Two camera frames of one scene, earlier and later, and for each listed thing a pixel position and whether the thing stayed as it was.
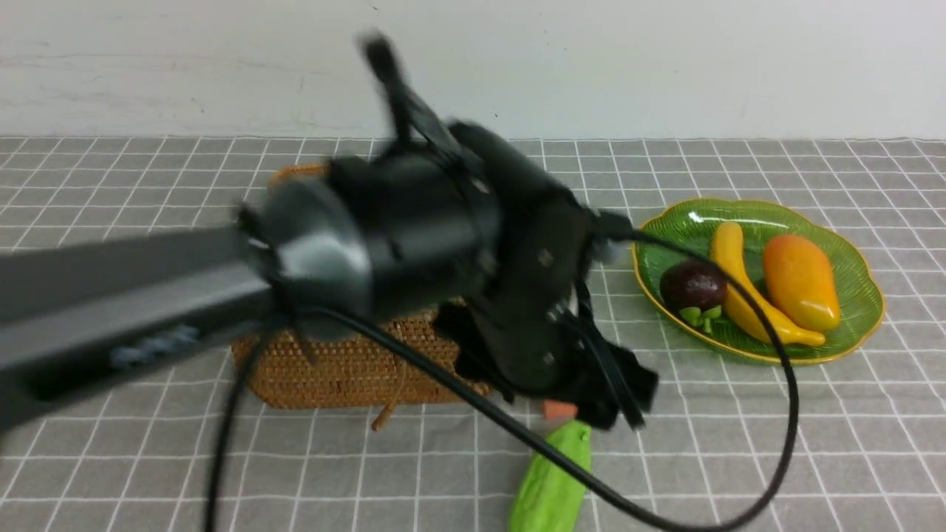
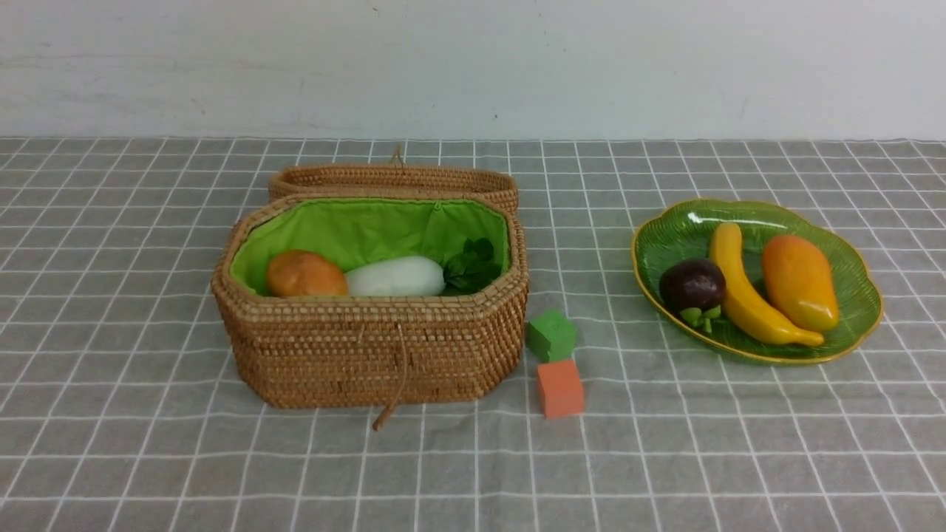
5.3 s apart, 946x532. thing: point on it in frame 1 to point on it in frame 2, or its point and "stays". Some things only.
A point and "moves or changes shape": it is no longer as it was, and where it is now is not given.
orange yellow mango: (800, 283) stays
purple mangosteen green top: (696, 288) stays
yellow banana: (727, 243) stays
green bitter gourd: (548, 499) moves or changes shape
